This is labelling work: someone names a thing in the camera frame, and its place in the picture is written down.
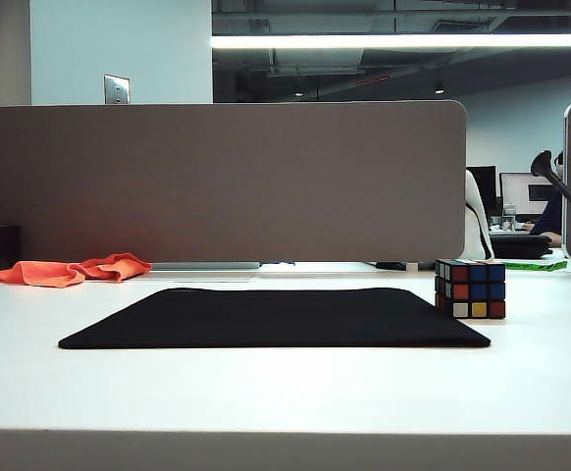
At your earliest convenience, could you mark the grey desk divider panel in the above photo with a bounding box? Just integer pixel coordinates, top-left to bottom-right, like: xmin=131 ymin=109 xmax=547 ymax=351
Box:
xmin=0 ymin=99 xmax=468 ymax=264

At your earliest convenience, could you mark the black mouse pad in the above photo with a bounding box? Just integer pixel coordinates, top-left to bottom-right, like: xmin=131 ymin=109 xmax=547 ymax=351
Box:
xmin=57 ymin=287 xmax=492 ymax=350

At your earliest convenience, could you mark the orange cloth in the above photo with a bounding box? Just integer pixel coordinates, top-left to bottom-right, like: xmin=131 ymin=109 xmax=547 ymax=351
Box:
xmin=0 ymin=252 xmax=153 ymax=288

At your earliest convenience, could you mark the black pole with cup end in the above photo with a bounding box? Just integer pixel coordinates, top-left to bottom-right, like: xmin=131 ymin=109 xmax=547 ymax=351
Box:
xmin=530 ymin=150 xmax=571 ymax=223

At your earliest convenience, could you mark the white chair back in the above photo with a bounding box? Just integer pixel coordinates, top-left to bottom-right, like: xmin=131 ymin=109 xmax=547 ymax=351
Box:
xmin=465 ymin=169 xmax=495 ymax=261

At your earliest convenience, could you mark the seated person in blue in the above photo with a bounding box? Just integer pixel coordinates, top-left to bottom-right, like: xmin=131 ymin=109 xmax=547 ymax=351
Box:
xmin=530 ymin=149 xmax=566 ymax=246

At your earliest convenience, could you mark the green tape strip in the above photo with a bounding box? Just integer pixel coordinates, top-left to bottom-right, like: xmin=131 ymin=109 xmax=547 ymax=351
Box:
xmin=503 ymin=259 xmax=569 ymax=271

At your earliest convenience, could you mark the metal wall switch plate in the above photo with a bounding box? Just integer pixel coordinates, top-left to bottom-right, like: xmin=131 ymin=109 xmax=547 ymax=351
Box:
xmin=103 ymin=73 xmax=131 ymax=105

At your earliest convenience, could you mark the black carrying case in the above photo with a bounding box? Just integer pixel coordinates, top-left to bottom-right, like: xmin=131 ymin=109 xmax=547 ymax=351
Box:
xmin=489 ymin=234 xmax=554 ymax=260

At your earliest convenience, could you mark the long ceiling light strip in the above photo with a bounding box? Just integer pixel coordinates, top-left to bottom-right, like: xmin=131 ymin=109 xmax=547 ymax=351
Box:
xmin=211 ymin=32 xmax=571 ymax=49

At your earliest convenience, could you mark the dark narrow computer monitor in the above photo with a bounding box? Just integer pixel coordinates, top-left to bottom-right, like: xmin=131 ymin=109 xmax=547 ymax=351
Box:
xmin=471 ymin=165 xmax=497 ymax=212

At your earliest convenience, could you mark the multicoloured puzzle cube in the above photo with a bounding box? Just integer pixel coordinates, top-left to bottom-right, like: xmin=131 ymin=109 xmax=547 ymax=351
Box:
xmin=434 ymin=258 xmax=507 ymax=320

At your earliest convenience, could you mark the wide computer monitor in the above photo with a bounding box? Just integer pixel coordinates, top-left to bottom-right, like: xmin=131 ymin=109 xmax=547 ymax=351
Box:
xmin=499 ymin=172 xmax=556 ymax=216

